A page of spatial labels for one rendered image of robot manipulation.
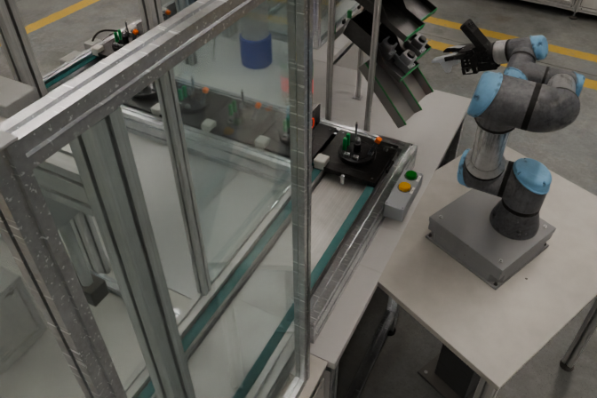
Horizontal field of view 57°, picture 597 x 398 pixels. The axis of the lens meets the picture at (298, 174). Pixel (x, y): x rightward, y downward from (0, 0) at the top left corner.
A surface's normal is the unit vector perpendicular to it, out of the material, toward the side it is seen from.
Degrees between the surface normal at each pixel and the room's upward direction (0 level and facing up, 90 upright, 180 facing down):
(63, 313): 90
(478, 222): 1
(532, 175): 9
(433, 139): 0
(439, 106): 0
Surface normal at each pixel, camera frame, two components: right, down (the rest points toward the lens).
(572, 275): -0.01, -0.76
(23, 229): 0.89, 0.29
